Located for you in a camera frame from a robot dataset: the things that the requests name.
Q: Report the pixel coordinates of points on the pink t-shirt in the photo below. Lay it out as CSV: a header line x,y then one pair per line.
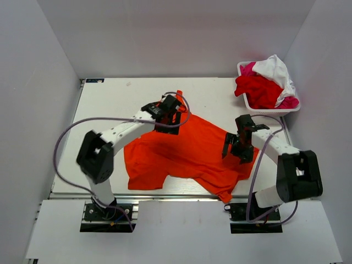
x,y
247,70

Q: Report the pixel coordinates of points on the blue table label sticker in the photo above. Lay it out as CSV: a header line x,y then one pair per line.
x,y
94,80

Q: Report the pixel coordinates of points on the orange t-shirt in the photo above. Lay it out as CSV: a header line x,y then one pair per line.
x,y
195,153

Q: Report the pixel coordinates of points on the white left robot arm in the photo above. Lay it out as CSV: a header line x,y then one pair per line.
x,y
96,155

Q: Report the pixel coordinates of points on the red t-shirt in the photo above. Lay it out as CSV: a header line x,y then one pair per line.
x,y
261,93

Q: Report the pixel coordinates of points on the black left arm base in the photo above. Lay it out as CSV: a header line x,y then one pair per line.
x,y
108,220

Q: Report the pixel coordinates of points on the white plastic basket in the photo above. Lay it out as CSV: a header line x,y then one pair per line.
x,y
269,112

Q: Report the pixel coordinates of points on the white t-shirt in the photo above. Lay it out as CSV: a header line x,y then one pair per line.
x,y
274,69

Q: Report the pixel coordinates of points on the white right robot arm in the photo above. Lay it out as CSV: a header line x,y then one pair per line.
x,y
298,175

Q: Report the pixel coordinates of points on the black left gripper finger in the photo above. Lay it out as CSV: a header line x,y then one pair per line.
x,y
176,118
167,129

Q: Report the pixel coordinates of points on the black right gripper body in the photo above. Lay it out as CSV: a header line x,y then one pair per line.
x,y
243,150

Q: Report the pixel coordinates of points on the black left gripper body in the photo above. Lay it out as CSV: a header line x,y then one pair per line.
x,y
170,119

